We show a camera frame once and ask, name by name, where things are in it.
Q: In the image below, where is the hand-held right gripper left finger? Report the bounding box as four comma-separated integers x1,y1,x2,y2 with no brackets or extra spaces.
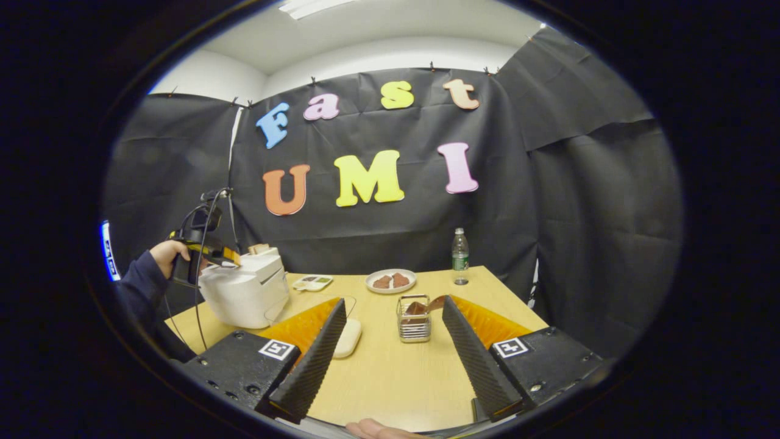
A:
183,298,348,424

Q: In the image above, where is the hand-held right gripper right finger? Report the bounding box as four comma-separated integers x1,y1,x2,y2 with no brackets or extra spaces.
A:
442,294,604,421

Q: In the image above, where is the white rice cooker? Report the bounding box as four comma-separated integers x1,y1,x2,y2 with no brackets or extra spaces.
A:
198,247,291,330

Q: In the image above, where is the metal wire chopstick holder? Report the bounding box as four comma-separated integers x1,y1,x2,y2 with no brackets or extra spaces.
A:
397,294,433,344

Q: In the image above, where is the brown wooden spoon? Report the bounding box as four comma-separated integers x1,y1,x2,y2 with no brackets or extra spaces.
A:
403,295,449,318

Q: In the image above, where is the small white condiment dish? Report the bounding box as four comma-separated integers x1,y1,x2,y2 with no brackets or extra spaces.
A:
292,274,334,293

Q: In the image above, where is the blue white printed sign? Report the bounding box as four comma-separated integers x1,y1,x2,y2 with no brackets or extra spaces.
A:
100,221,121,283

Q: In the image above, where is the white round plate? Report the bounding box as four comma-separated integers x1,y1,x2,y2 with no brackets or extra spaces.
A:
366,269,417,295

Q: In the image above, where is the clear green-label water bottle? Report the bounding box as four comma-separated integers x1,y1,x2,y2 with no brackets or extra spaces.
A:
452,228,470,283

